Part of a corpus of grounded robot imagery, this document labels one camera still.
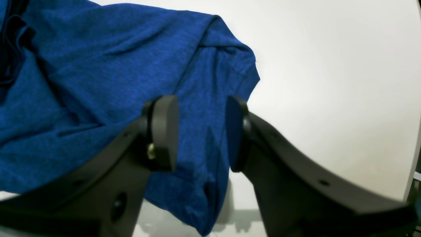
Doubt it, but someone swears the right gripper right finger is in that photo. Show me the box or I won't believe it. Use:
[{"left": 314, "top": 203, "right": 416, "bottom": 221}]
[{"left": 225, "top": 96, "right": 418, "bottom": 237}]

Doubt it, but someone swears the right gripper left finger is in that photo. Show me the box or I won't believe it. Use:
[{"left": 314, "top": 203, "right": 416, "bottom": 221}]
[{"left": 0, "top": 95, "right": 179, "bottom": 237}]

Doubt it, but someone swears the blue long-sleeve T-shirt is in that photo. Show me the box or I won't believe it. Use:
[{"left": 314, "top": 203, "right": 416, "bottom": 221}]
[{"left": 1, "top": 0, "right": 260, "bottom": 236}]

